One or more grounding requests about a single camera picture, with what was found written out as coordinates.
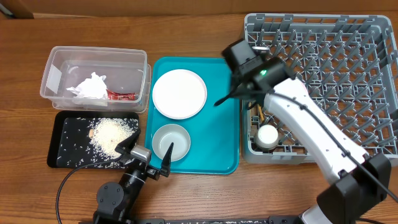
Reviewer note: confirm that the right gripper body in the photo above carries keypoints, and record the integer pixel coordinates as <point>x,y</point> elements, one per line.
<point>236,88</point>

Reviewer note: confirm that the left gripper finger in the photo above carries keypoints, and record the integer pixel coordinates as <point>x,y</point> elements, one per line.
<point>128,144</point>
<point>166,161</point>

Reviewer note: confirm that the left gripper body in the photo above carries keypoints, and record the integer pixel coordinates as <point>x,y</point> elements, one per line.
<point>152,173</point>

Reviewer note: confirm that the pile of rice grains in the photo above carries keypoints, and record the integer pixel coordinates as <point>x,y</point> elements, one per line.
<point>109,137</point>

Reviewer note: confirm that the grey bowl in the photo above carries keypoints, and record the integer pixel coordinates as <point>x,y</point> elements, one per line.
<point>171,134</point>

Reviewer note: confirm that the wooden chopstick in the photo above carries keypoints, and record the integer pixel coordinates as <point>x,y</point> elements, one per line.
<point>260,113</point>

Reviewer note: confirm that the red snack wrapper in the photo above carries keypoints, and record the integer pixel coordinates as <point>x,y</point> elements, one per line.
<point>121,96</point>

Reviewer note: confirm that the large white round plate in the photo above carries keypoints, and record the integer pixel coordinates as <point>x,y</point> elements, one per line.
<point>179,94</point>

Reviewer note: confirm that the small grey cup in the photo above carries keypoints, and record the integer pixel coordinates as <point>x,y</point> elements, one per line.
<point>267,137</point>

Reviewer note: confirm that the white tissue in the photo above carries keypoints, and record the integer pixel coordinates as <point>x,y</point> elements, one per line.
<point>91,88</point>

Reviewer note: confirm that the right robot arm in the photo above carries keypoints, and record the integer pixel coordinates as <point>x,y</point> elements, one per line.
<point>358,181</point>

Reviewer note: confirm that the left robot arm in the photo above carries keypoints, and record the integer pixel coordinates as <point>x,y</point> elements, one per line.
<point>116,199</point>

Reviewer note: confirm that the clear plastic waste bin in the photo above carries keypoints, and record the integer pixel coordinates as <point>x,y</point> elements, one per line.
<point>124,71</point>

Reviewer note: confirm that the teal plastic serving tray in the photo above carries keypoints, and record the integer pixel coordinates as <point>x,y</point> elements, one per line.
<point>214,131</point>

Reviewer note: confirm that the black plastic tray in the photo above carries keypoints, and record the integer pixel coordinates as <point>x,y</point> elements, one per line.
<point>58,125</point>

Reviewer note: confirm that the grey plastic dish rack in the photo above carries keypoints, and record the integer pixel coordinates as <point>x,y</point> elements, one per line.
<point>348,64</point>

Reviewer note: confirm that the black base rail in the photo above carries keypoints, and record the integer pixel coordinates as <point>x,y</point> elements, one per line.
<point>217,221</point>

